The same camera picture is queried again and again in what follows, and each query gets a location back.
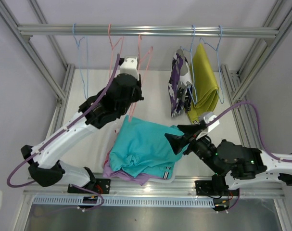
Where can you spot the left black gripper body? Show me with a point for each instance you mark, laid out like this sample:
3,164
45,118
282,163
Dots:
136,96

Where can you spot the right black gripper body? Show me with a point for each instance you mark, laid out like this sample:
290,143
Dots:
201,147

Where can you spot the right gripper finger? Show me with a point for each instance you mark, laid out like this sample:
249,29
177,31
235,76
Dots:
176,142
193,131

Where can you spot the teal trousers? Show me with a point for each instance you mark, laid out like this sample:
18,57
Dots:
142,148

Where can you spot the purple white patterned trousers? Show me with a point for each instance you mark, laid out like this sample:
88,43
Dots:
180,85

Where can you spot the lilac purple trousers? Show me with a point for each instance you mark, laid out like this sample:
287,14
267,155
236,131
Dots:
141,179

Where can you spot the light blue wire hanger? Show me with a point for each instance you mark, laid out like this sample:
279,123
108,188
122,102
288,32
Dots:
82,46

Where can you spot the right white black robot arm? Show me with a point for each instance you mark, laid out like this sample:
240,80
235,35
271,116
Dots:
234,166

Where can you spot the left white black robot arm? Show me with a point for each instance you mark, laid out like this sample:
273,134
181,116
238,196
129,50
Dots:
47,169

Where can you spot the olive yellow trousers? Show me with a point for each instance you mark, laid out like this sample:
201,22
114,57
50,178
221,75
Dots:
206,85

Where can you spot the white plastic basket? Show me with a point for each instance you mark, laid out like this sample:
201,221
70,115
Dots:
108,145

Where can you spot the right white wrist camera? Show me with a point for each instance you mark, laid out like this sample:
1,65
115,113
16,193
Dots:
210,120

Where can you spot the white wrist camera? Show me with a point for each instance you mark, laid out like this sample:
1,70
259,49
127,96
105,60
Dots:
129,65
210,120

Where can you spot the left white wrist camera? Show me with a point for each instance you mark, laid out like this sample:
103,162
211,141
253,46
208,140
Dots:
129,65

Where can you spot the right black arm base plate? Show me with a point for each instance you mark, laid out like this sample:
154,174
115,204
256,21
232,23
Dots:
214,190

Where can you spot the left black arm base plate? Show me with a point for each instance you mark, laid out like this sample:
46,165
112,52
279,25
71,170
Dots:
101,186

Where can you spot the aluminium hanging rail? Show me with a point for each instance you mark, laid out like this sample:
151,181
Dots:
161,31

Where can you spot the white slotted cable duct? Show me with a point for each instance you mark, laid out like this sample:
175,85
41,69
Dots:
124,201

